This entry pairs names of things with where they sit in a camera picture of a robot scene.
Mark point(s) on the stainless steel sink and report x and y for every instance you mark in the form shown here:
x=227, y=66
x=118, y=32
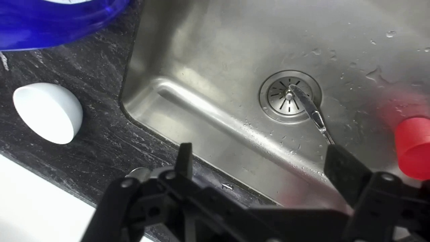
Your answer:
x=223, y=53

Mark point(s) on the silver butter knife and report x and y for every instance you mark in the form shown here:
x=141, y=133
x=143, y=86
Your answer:
x=316, y=115

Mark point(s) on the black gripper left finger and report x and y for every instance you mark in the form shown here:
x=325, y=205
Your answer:
x=112, y=205

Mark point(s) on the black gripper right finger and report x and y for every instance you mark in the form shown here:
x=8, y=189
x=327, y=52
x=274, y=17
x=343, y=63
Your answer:
x=376, y=201

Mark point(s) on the white cup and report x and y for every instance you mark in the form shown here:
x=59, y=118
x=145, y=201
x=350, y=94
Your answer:
x=47, y=111

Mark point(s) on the blue dish soap bottle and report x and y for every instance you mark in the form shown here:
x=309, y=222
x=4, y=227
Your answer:
x=54, y=21

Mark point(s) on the red plastic cup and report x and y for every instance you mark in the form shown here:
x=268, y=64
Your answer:
x=414, y=148

